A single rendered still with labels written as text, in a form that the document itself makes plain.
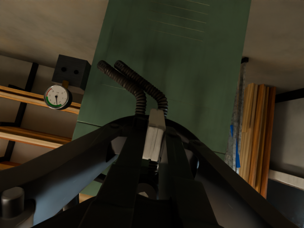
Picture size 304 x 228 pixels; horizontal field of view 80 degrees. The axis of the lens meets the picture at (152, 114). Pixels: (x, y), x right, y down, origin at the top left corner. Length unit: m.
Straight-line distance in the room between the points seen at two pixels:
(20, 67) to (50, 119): 0.94
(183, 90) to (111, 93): 0.21
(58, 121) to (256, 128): 2.67
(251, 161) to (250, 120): 0.39
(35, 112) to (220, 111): 3.01
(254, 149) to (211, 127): 1.43
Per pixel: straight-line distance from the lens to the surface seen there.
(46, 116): 3.25
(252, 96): 2.01
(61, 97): 0.52
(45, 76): 3.37
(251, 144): 1.98
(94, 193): 0.57
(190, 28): 0.63
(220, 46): 0.63
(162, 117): 0.18
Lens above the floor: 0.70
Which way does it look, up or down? 7 degrees down
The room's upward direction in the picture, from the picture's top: 168 degrees counter-clockwise
